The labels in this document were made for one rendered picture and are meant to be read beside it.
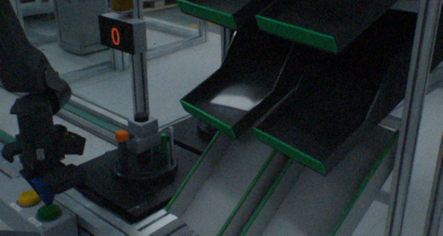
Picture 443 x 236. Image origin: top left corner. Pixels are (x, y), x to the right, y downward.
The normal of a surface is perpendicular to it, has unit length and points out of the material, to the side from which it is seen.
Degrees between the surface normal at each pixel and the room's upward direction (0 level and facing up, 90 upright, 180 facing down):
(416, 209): 0
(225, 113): 25
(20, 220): 90
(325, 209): 45
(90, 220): 0
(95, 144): 0
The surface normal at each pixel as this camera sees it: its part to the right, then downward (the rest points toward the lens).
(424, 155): 0.00, -0.91
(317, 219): -0.56, -0.47
